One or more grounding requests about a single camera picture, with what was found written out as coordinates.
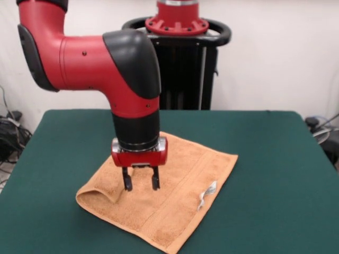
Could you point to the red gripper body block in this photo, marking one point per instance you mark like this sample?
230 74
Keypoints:
140 157

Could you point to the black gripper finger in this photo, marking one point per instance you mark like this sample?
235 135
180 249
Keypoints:
155 180
127 180

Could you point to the orange terry towel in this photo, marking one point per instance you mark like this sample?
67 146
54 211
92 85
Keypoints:
164 198

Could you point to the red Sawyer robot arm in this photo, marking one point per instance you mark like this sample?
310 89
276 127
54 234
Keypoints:
87 66

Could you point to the dark green table cloth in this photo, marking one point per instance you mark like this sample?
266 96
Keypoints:
265 185

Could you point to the black floor object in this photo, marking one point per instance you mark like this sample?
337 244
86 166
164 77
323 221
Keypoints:
332 150

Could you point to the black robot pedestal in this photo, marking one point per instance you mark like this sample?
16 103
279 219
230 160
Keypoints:
185 74

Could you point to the black pedestal foot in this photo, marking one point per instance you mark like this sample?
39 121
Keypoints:
15 115
312 121

